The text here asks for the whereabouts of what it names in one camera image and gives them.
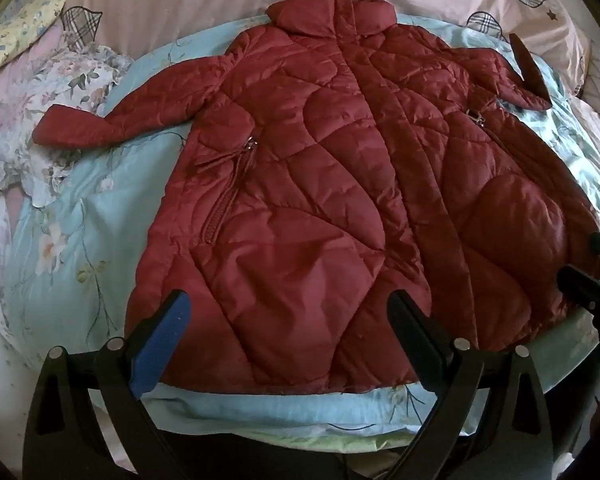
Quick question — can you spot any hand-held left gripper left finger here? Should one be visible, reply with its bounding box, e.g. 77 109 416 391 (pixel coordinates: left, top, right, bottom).
22 289 197 480

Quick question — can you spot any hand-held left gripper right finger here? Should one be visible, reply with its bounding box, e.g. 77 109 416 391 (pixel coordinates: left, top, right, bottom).
387 290 577 480

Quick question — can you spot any red quilted jacket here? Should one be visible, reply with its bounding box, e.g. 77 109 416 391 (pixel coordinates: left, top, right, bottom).
33 0 600 395

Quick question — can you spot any light blue floral blanket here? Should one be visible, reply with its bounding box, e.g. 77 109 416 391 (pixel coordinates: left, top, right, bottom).
2 12 600 453

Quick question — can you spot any floral ruffled pillow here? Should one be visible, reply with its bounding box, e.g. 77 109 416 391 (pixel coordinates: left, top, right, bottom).
0 42 136 208

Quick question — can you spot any yellow floral pillow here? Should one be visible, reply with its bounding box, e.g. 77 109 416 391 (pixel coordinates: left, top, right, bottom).
0 0 71 86

